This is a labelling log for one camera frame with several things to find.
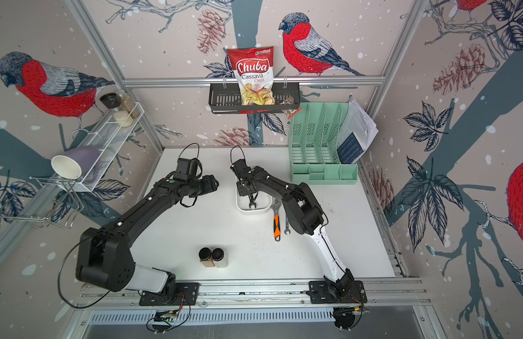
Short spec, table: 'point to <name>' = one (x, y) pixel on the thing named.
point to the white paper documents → (357, 120)
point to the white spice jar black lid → (220, 258)
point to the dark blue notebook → (350, 150)
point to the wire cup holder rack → (63, 211)
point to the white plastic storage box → (263, 201)
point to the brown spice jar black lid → (205, 256)
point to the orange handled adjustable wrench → (277, 225)
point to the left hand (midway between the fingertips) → (216, 180)
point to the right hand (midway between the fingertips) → (245, 188)
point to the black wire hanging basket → (225, 98)
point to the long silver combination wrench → (251, 203)
